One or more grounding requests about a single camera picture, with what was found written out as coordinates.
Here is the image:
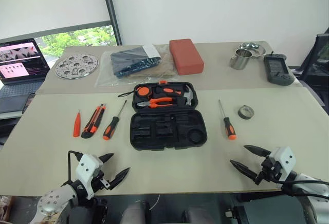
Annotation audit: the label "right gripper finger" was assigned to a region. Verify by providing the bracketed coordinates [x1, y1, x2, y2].
[229, 159, 259, 181]
[243, 145, 272, 158]

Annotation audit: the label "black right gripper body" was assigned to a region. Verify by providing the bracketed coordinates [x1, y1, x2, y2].
[254, 155, 283, 185]

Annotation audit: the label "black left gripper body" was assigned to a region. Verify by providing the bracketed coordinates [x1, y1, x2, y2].
[91, 169, 114, 194]

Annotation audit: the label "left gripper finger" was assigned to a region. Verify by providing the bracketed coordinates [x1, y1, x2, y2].
[97, 153, 115, 163]
[107, 167, 131, 191]

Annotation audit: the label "black orange handled screwdriver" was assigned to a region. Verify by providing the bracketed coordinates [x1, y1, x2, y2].
[218, 99, 237, 140]
[102, 100, 128, 140]

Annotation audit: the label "black tape roll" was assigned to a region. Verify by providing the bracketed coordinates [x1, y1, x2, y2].
[237, 104, 255, 120]

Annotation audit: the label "orange black utility knife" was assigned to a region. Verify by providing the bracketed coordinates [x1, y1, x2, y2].
[81, 103, 106, 139]

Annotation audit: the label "orange test pen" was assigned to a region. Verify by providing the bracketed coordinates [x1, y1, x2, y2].
[72, 109, 82, 138]

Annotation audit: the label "black tool case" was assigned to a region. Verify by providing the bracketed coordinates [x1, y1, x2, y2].
[130, 80, 208, 151]

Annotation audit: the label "orange black tape measure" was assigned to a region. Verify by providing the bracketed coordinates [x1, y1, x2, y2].
[117, 85, 152, 98]

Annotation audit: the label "clear plastic bag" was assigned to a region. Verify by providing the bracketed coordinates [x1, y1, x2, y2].
[95, 43, 178, 88]

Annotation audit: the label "dark grey handheld device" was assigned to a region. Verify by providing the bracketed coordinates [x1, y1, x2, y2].
[263, 51, 295, 86]

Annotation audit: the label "stainless steel cup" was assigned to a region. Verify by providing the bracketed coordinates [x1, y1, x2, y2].
[229, 48, 254, 70]

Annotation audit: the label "round perforated metal plate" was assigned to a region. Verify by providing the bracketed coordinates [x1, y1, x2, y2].
[54, 53, 100, 80]

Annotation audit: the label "stainless steel bowl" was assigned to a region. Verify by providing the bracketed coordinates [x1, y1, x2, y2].
[237, 42, 267, 60]

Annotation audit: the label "black mesh office chair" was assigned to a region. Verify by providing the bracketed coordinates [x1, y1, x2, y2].
[290, 27, 329, 106]

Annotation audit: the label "red-brown rectangular block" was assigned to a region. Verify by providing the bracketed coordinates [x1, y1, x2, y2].
[169, 38, 205, 76]

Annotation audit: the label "open laptop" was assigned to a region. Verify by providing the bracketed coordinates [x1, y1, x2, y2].
[0, 38, 51, 114]

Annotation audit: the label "white roller blind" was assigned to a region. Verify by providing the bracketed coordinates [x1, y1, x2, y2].
[0, 0, 114, 40]

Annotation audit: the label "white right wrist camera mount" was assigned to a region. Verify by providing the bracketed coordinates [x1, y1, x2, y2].
[269, 146, 297, 181]

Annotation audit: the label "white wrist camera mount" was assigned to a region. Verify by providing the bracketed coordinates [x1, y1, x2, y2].
[269, 146, 297, 181]
[75, 154, 104, 200]

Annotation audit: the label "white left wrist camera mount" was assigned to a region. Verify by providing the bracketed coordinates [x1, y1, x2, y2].
[75, 154, 104, 200]

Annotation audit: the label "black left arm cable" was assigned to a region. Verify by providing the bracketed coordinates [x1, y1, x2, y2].
[61, 150, 83, 186]

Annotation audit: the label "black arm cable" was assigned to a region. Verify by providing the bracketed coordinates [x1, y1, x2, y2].
[61, 150, 83, 186]
[269, 175, 329, 199]

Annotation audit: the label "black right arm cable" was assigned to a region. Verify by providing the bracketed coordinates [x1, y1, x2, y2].
[269, 175, 329, 199]

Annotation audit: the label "orange handled pliers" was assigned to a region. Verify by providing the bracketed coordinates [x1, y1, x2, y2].
[136, 97, 174, 109]

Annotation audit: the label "claw hammer black orange handle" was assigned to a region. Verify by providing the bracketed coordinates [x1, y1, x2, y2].
[154, 84, 198, 106]

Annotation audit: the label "grey window frame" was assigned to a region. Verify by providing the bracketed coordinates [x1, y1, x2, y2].
[0, 0, 123, 47]

